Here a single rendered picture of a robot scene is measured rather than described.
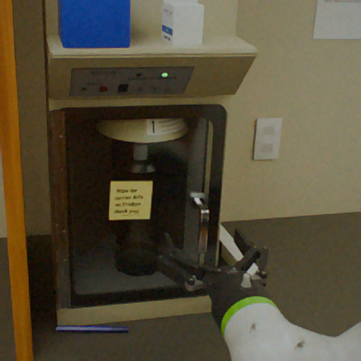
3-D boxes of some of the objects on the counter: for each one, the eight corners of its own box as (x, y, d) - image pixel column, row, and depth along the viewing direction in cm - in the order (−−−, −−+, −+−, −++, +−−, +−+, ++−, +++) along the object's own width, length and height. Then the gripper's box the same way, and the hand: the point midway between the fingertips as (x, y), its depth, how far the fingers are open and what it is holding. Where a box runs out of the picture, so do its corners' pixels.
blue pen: (56, 329, 124) (56, 324, 124) (128, 329, 125) (128, 325, 124) (56, 332, 123) (56, 328, 123) (128, 333, 124) (128, 329, 123)
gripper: (314, 273, 101) (266, 214, 120) (160, 288, 95) (135, 223, 114) (308, 313, 104) (262, 249, 123) (159, 329, 98) (134, 259, 117)
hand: (202, 239), depth 117 cm, fingers open, 13 cm apart
